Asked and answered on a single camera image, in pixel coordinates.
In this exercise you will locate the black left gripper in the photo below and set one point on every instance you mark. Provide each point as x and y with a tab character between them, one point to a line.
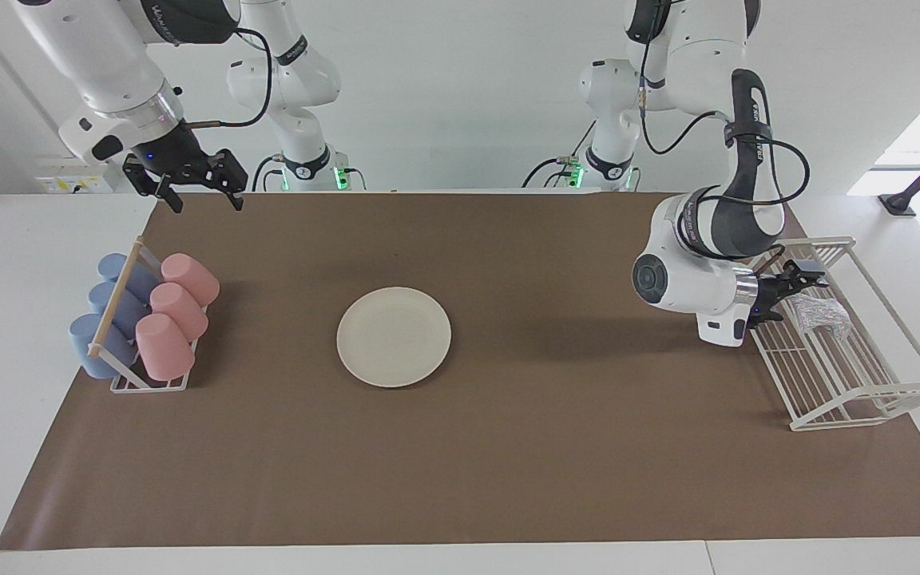
771	295

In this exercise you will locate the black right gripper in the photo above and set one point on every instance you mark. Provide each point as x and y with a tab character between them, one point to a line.
172	160

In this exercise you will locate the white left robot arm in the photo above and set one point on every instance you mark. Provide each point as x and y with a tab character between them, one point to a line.
684	279

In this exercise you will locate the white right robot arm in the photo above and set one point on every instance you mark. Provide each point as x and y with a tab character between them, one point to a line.
101	56

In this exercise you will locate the cream round plate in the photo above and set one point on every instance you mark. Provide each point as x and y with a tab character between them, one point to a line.
394	337

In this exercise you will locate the pink plastic cup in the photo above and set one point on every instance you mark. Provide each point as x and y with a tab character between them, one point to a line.
180	310
164	347
192	278

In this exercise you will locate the blue plastic cup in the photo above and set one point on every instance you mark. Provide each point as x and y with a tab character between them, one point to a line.
102	295
113	265
85	339

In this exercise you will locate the brown table mat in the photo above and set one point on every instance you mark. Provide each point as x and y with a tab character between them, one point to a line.
508	463

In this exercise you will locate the white wall socket box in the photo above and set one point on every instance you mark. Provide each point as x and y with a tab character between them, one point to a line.
61	184

